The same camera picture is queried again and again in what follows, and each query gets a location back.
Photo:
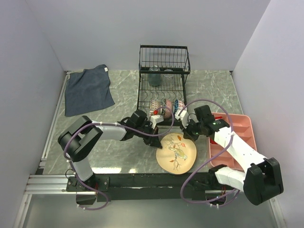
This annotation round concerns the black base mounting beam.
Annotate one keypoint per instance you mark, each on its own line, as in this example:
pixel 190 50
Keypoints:
pixel 139 186

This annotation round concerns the dark blue cloth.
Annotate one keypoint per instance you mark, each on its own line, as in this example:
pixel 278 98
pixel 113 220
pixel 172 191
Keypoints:
pixel 88 91

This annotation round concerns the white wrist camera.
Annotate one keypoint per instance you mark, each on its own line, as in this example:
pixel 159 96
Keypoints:
pixel 182 115
pixel 156 118

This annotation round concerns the black wire dish rack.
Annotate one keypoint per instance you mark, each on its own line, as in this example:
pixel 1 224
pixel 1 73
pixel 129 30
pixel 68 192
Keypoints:
pixel 165 57

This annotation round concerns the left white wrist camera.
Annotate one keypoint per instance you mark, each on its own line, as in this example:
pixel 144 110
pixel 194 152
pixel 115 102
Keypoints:
pixel 156 118

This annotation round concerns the pink floral leaf-pattern bowl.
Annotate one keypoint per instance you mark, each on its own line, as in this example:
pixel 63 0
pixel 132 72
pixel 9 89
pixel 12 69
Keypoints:
pixel 167 108

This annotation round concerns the blue scale pattern bowl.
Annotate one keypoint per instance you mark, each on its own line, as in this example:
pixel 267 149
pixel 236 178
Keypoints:
pixel 154 104

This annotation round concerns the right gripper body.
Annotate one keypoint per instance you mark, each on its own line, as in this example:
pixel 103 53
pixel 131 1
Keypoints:
pixel 194 130

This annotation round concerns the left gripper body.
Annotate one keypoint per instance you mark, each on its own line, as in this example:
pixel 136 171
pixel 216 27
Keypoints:
pixel 148 129

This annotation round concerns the blue grey ceramic mug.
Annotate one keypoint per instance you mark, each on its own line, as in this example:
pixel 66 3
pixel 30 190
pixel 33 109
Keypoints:
pixel 153 78

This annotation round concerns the clear glass cup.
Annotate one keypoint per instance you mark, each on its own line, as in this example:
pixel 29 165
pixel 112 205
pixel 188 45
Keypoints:
pixel 168 76

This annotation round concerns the blue patterned bowl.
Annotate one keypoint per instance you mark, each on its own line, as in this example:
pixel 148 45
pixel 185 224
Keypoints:
pixel 178 105

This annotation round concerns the pink compartment tray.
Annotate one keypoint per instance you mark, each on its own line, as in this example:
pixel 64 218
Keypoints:
pixel 243 128

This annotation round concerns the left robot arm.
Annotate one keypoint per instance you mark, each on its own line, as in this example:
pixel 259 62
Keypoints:
pixel 78 140

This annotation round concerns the beige bird pattern plate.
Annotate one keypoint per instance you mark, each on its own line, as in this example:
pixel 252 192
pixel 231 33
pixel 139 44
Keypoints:
pixel 177 155

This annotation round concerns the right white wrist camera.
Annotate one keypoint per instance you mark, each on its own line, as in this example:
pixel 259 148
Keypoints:
pixel 182 115

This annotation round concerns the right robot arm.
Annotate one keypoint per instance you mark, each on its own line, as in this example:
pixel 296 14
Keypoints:
pixel 260 178

